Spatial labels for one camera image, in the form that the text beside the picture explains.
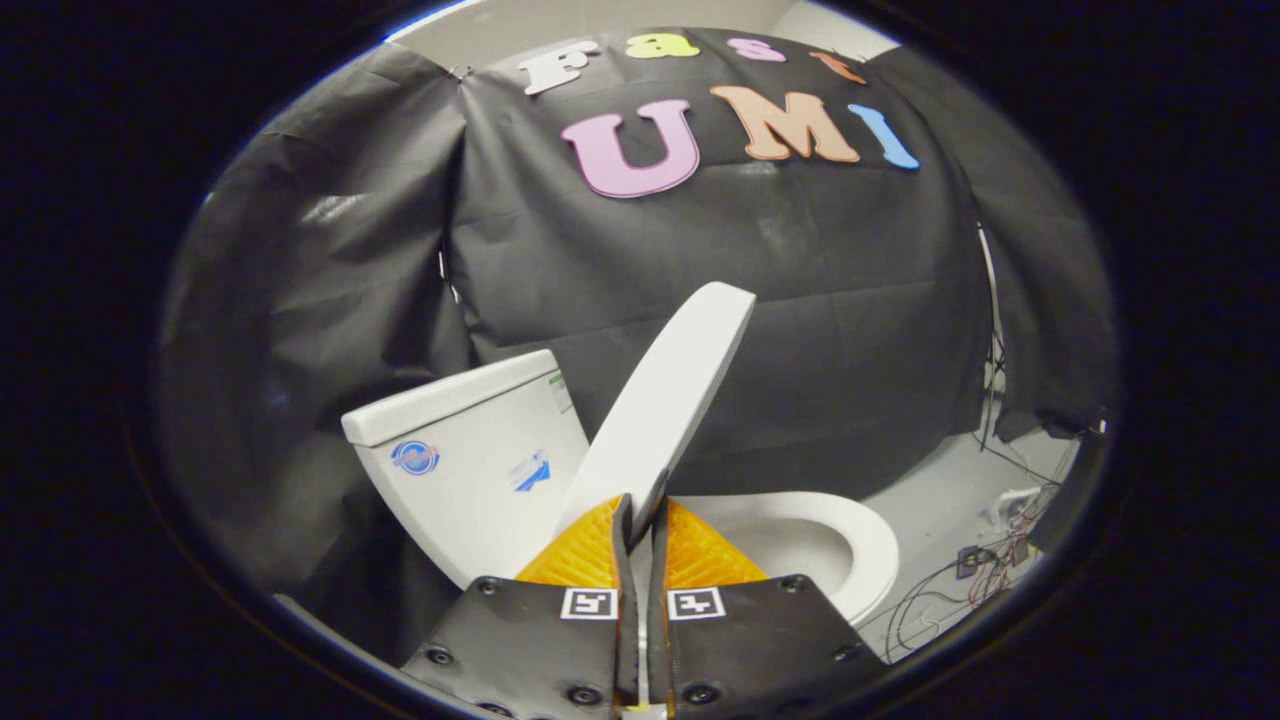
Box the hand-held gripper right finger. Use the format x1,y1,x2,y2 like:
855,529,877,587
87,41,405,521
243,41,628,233
647,497,887,720

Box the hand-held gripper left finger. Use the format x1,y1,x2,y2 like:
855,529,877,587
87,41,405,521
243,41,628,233
400,493,642,720

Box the white toilet lid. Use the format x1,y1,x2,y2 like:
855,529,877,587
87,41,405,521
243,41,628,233
555,281,758,547

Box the white ceramic toilet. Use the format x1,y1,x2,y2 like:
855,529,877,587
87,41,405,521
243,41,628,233
340,349,901,630

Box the black backdrop cloth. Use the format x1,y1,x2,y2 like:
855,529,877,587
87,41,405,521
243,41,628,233
160,27,1118,663

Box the black box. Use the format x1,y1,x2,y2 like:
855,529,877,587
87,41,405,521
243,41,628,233
1030,426,1112,552

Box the thin metal stand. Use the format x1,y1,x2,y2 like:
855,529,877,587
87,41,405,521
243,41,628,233
974,222,1007,451

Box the tangle of black floor cables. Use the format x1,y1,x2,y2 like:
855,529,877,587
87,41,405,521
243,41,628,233
884,440,1063,663

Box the red wires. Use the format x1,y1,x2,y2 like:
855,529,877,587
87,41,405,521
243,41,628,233
965,520,1046,606

